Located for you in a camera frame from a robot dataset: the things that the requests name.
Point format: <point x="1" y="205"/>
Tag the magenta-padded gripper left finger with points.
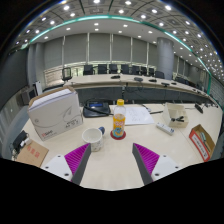
<point x="60" y="166"/>

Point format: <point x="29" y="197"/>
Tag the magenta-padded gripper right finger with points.
<point x="163" y="166"/>

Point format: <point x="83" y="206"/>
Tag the yellow-capped orange-label drink bottle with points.
<point x="119" y="125"/>

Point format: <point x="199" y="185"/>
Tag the brown paper envelope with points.
<point x="31" y="153"/>

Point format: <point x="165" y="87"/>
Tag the white patterned mug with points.
<point x="93" y="140"/>

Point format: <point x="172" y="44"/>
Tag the red-edged open cardboard box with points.
<point x="201" y="143"/>

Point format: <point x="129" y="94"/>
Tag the black desk device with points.
<point x="19" y="140"/>

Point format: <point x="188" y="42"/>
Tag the white cardboard paper box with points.
<point x="55" y="115"/>

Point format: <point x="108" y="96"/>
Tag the open white cardboard box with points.
<point x="175" y="115"/>

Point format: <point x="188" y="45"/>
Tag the small blue bottle cap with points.
<point x="102" y="130"/>

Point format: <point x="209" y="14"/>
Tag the flat round red coaster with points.
<point x="115" y="137"/>

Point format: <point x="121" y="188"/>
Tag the white printed paper sheet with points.
<point x="138" y="115"/>

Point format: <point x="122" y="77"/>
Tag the black conference microphone unit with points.
<point x="95" y="110"/>

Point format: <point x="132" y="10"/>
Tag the grey monitor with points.
<point x="30" y="95"/>

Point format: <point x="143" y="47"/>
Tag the long conference desk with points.
<point x="140" y="90"/>

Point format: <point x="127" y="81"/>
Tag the row of black office chairs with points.
<point x="113" y="69"/>

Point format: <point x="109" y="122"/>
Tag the group of ceiling lights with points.
<point x="96" y="1"/>

